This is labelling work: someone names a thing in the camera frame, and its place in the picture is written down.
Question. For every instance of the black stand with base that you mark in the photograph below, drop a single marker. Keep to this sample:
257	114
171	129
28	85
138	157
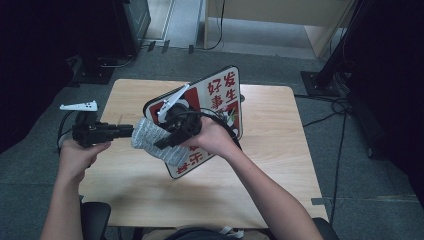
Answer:
321	83

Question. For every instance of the dark curtain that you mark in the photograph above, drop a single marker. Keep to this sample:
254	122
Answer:
393	83
33	66

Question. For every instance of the light wooden furniture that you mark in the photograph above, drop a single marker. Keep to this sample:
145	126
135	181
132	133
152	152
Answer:
266	10

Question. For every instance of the person's dark blue clothing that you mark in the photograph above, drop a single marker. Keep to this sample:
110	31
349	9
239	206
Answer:
200	235

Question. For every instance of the grey floor tape strip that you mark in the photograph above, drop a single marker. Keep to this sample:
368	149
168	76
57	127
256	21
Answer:
321	201

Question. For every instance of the grey fluffy cloth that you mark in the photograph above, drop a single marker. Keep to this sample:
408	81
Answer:
146	136

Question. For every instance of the person's right hand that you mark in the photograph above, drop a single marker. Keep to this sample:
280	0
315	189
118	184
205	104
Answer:
213	140

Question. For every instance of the person's left hand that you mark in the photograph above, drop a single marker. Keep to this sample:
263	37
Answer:
75	160

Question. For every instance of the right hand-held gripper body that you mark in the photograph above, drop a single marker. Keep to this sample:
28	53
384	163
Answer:
183	121

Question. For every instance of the black cabinet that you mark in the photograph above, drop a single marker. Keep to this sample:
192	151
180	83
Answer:
133	20

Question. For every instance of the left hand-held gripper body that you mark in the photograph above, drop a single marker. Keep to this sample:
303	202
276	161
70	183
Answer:
90	131

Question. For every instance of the black floor stand base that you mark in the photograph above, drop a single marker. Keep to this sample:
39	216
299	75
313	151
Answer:
93	75

